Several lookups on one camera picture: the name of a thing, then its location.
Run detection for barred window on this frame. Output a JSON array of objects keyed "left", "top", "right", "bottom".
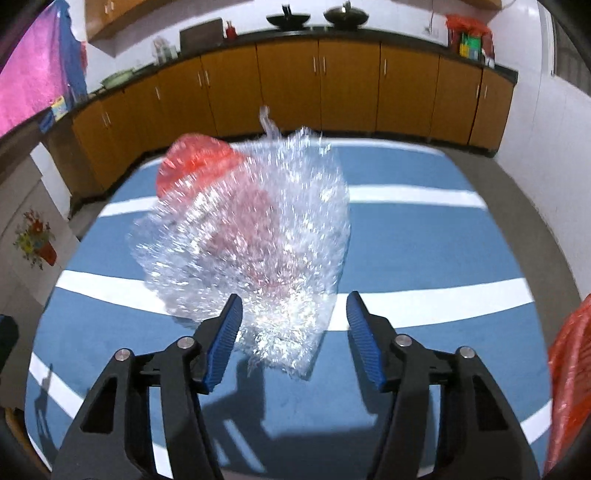
[{"left": 538, "top": 2, "right": 590, "bottom": 95}]

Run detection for red trash bin liner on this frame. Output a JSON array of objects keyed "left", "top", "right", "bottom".
[{"left": 545, "top": 297, "right": 590, "bottom": 472}]

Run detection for clear bubble wrap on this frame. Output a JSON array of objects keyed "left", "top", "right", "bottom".
[{"left": 129, "top": 107, "right": 352, "bottom": 378}]

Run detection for green basin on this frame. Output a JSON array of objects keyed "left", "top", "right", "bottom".
[{"left": 101, "top": 69, "right": 134, "bottom": 90}]

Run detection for wooden upper kitchen cabinets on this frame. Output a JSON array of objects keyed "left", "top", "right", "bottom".
[{"left": 84, "top": 0, "right": 172, "bottom": 42}]

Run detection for red plastic bag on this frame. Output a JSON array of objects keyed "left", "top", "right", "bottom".
[{"left": 156, "top": 133, "right": 293, "bottom": 295}]

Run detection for pink hanging cloth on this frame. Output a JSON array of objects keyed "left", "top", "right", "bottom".
[{"left": 1, "top": 1, "right": 64, "bottom": 135}]

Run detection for wooden kitchen cabinets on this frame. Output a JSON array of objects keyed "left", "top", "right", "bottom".
[
  {"left": 84, "top": 0, "right": 172, "bottom": 42},
  {"left": 42, "top": 30, "right": 518, "bottom": 201}
]

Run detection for black lidded pot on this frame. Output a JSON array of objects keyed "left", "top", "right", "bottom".
[{"left": 324, "top": 1, "right": 369, "bottom": 30}]

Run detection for white flower decorated cabinet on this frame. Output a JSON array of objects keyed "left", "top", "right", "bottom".
[{"left": 1, "top": 144, "right": 78, "bottom": 313}]

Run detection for red bag of condiments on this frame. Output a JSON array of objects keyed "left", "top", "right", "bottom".
[{"left": 446, "top": 14, "right": 495, "bottom": 63}]

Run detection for clear glass jar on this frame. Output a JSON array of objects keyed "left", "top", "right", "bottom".
[{"left": 152, "top": 36, "right": 178, "bottom": 66}]

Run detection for dark cutting board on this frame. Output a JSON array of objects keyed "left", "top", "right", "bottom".
[{"left": 179, "top": 18, "right": 224, "bottom": 56}]

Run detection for blue white striped tablecloth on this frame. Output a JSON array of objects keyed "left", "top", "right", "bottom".
[{"left": 24, "top": 139, "right": 552, "bottom": 479}]

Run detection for black wok with ladle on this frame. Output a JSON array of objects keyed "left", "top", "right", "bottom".
[{"left": 266, "top": 4, "right": 311, "bottom": 31}]

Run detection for white wall cable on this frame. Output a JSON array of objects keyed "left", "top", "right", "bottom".
[{"left": 421, "top": 0, "right": 518, "bottom": 37}]

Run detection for wooden lower kitchen cabinets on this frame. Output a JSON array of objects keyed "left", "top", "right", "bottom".
[{"left": 42, "top": 30, "right": 518, "bottom": 201}]

